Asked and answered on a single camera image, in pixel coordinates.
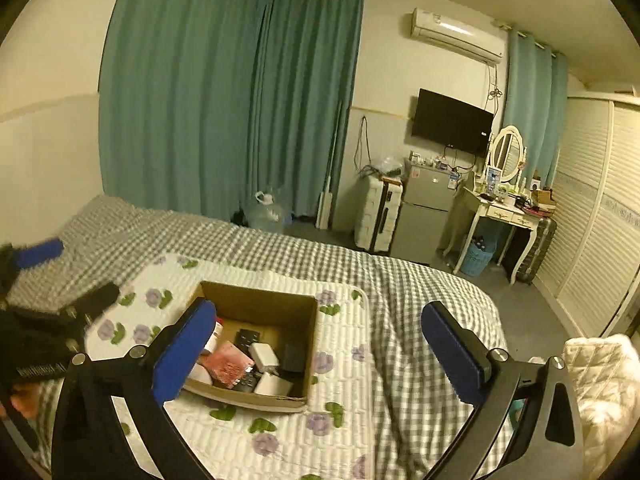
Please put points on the white pole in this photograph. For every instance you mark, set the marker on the white pole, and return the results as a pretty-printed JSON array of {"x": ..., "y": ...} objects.
[{"x": 332, "y": 160}]

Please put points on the plaid suitcase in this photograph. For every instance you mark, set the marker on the plaid suitcase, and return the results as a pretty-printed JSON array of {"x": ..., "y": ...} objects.
[{"x": 540, "y": 250}]

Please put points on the long black box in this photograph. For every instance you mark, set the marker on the long black box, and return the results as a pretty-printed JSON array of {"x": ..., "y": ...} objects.
[{"x": 247, "y": 336}]

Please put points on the person's left hand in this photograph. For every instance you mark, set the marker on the person's left hand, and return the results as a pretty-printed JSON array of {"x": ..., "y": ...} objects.
[{"x": 25, "y": 402}]

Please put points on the white quilted jacket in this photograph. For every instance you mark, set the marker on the white quilted jacket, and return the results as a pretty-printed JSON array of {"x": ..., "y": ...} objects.
[{"x": 610, "y": 400}]

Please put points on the clear water jug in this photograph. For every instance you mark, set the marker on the clear water jug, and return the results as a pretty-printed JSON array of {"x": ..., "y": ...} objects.
[{"x": 265, "y": 215}]

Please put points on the floral quilted mat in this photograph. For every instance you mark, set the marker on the floral quilted mat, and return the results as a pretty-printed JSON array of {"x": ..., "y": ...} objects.
[{"x": 340, "y": 360}]

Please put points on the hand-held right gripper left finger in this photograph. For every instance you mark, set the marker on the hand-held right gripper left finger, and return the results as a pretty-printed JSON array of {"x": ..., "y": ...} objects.
[{"x": 182, "y": 355}]

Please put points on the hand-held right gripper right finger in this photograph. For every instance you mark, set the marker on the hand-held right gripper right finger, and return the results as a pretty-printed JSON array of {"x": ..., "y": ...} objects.
[{"x": 450, "y": 355}]

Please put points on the white dressing table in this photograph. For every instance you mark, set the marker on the white dressing table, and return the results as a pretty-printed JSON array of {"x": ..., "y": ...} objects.
[{"x": 500, "y": 212}]

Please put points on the small black box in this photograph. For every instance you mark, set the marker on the small black box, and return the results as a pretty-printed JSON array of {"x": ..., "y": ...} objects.
[{"x": 294, "y": 357}]

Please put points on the black television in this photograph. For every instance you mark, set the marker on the black television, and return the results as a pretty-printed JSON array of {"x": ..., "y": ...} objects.
[{"x": 452, "y": 120}]

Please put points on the white air conditioner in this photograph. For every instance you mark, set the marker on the white air conditioner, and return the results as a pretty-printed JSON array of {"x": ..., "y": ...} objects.
[{"x": 457, "y": 35}]

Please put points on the green curtain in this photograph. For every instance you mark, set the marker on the green curtain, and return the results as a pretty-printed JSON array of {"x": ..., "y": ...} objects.
[
  {"x": 310, "y": 100},
  {"x": 535, "y": 105},
  {"x": 175, "y": 90}
]

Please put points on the white plastic bottle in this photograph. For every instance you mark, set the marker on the white plastic bottle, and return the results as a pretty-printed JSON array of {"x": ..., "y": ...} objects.
[{"x": 200, "y": 374}]

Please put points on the blue photo frame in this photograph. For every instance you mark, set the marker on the blue photo frame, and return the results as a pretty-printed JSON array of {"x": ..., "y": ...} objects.
[{"x": 494, "y": 179}]

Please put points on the white suitcase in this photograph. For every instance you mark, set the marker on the white suitcase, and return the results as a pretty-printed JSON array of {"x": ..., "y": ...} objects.
[{"x": 375, "y": 215}]

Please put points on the small brown box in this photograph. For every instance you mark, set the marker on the small brown box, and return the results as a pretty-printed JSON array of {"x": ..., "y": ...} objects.
[{"x": 544, "y": 199}]

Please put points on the oval white mirror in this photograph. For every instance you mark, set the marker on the oval white mirror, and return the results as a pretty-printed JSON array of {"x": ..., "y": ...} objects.
[{"x": 507, "y": 152}]

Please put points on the red patterned packet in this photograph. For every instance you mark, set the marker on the red patterned packet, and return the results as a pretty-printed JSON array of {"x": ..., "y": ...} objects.
[{"x": 227, "y": 365}]

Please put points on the silver fridge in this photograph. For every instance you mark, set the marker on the silver fridge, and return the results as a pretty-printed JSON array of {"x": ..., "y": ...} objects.
[{"x": 425, "y": 210}]

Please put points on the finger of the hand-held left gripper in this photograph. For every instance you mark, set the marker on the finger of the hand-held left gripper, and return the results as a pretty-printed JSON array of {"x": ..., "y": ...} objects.
[
  {"x": 92, "y": 297},
  {"x": 40, "y": 254}
]

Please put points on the white labelled tube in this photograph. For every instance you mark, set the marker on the white labelled tube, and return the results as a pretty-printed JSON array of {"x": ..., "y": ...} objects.
[{"x": 216, "y": 340}]

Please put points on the checked bedspread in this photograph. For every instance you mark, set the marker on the checked bedspread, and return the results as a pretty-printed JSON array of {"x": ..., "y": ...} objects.
[{"x": 425, "y": 285}]

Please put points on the clear plastic bag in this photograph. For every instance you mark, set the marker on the clear plastic bag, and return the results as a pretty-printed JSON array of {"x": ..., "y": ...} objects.
[{"x": 387, "y": 166}]

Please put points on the white charger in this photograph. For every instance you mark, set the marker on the white charger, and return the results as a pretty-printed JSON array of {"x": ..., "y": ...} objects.
[{"x": 263, "y": 355}]

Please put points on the white louvered wardrobe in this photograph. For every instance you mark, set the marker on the white louvered wardrobe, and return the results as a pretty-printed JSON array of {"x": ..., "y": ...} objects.
[{"x": 595, "y": 220}]

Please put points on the blue basket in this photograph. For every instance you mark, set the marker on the blue basket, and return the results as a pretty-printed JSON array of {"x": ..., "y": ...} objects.
[{"x": 475, "y": 261}]

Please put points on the cardboard box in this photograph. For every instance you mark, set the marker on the cardboard box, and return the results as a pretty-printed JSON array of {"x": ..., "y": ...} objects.
[{"x": 265, "y": 305}]

